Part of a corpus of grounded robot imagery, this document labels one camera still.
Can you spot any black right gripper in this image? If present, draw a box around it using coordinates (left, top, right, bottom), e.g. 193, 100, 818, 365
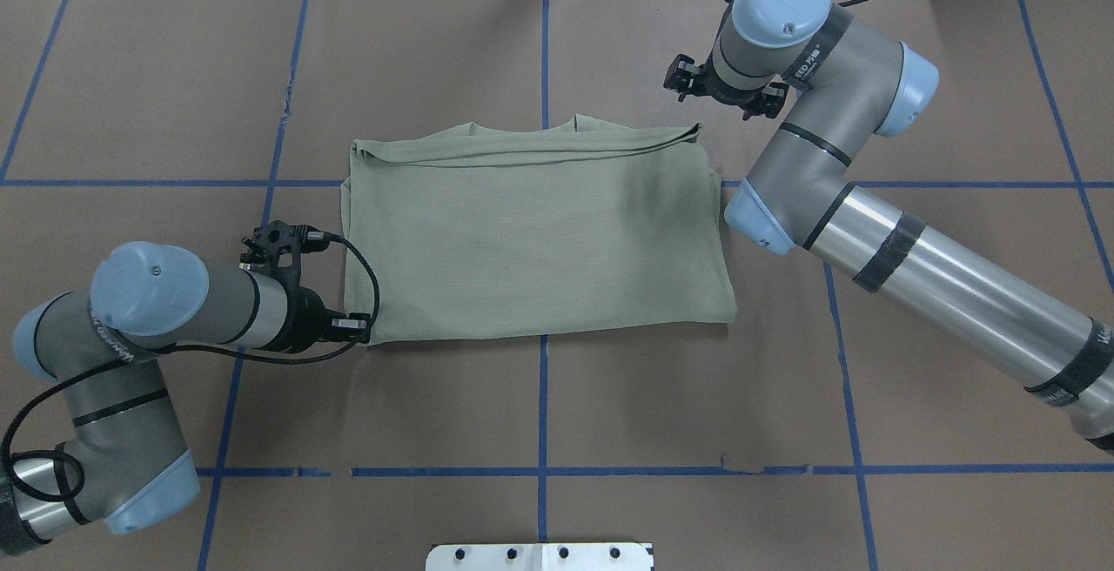
696, 66, 769, 115

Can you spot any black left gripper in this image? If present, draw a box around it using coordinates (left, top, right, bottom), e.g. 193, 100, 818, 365
283, 286, 372, 354

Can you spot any olive green long-sleeve shirt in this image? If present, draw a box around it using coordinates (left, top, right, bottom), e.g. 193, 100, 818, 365
339, 115, 737, 345

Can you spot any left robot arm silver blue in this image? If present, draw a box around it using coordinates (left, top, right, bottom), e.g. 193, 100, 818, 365
3, 230, 379, 558

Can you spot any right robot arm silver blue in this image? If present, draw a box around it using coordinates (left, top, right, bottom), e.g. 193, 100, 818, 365
691, 0, 1111, 453

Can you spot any white mounting plate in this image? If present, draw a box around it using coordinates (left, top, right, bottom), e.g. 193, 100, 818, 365
426, 542, 655, 570

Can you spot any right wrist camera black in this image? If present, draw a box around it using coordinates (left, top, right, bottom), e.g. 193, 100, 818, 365
663, 55, 709, 102

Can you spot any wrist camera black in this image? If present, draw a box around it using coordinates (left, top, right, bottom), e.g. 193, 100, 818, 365
663, 55, 709, 102
238, 219, 342, 285

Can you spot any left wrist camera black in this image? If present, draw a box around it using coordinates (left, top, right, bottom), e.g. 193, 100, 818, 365
238, 219, 342, 285

